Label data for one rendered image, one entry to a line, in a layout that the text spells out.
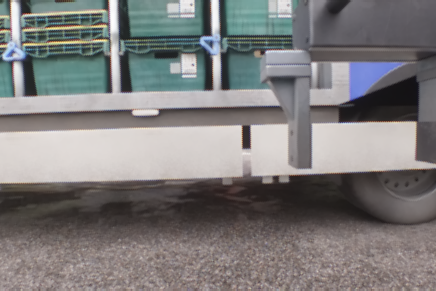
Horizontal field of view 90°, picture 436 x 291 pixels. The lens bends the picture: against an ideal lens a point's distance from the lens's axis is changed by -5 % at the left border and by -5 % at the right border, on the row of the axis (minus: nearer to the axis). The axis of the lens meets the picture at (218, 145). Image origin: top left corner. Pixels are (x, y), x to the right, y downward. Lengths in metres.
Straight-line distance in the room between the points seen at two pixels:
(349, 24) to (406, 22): 0.05
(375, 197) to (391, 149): 0.26
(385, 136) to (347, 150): 0.18
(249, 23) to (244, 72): 0.23
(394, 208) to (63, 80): 1.68
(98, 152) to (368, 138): 1.10
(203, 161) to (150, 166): 0.21
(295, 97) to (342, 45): 0.06
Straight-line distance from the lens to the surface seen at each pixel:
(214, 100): 0.90
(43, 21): 1.38
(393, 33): 0.25
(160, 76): 1.11
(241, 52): 1.12
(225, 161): 0.91
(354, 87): 1.09
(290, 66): 0.21
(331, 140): 1.03
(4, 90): 1.45
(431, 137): 0.29
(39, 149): 1.13
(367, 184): 1.28
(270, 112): 0.95
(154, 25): 1.19
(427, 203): 1.53
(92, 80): 1.21
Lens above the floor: 0.50
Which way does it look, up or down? 4 degrees down
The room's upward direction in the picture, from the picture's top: 2 degrees counter-clockwise
